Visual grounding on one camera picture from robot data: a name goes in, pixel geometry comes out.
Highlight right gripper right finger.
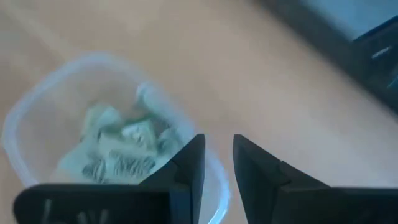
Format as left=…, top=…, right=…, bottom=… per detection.
left=233, top=134, right=398, bottom=224

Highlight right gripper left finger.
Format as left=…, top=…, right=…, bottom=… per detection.
left=12, top=133, right=206, bottom=224

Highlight banknotes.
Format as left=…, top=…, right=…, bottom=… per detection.
left=57, top=136, right=170, bottom=185

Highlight green foil sachet packet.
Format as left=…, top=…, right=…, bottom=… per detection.
left=121, top=119, right=156, bottom=147
left=82, top=104, right=122, bottom=138
left=135, top=82, right=175, bottom=119

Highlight clear plastic bin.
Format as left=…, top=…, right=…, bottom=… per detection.
left=1, top=51, right=231, bottom=224

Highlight black aluminium table frame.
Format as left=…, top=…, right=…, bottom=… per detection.
left=248, top=0, right=398, bottom=116

